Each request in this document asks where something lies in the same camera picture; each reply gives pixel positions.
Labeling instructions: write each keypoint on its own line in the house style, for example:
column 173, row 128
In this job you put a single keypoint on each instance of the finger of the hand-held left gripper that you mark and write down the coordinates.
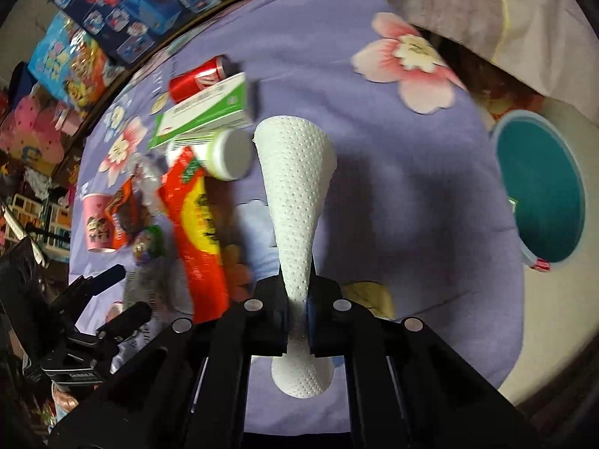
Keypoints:
column 128, row 318
column 103, row 278

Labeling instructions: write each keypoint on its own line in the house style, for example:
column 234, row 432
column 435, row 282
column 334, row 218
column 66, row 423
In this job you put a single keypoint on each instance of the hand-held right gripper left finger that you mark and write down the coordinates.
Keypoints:
column 269, row 327

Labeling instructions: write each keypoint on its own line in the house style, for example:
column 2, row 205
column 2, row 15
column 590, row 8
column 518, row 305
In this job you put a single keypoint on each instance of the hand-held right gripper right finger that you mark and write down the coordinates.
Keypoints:
column 320, row 322

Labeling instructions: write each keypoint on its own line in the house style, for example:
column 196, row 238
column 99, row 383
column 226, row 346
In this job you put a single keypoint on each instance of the pink printed paper cup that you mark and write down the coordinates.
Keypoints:
column 96, row 224

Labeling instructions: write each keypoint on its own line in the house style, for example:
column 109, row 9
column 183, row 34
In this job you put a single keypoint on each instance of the red and yellow snack packet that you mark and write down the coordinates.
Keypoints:
column 196, row 224

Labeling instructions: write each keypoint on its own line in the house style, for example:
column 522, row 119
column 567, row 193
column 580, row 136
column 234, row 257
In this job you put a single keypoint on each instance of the white bottle with green label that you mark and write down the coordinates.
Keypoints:
column 229, row 152

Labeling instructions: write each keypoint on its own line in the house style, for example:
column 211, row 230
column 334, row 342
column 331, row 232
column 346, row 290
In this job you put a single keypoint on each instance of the green and white carton box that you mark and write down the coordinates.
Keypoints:
column 206, row 110

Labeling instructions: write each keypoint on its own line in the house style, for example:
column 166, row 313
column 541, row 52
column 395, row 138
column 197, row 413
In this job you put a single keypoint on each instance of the red soda can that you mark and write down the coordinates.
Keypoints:
column 196, row 79

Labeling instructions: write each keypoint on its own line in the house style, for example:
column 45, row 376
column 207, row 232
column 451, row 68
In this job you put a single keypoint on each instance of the teal round bin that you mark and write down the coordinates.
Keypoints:
column 538, row 187

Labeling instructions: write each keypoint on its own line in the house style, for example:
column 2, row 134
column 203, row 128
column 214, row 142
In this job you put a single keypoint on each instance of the green and purple jelly cup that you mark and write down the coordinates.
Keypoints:
column 147, row 243

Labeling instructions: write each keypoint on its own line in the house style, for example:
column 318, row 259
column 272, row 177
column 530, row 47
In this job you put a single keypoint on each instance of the orange snack wrapper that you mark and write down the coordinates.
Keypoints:
column 122, row 215

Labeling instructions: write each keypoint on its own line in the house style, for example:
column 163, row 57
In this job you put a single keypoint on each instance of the white plastic toy set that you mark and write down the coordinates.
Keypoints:
column 42, row 220

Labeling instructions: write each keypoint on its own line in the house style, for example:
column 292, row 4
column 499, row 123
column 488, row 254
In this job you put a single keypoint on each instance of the purple floral bedsheet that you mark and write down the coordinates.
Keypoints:
column 374, row 196

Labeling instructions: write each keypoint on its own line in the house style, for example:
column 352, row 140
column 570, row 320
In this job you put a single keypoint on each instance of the pink flower toy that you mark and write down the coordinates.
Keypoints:
column 32, row 135

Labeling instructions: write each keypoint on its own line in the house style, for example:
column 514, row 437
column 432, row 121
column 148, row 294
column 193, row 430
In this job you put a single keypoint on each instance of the light blue toy package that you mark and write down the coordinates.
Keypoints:
column 61, row 61

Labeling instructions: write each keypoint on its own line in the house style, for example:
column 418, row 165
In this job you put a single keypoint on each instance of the dark blue toy box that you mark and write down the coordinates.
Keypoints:
column 140, row 0

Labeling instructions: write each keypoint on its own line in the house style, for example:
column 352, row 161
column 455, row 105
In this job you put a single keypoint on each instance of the grey blanket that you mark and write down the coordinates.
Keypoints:
column 468, row 0

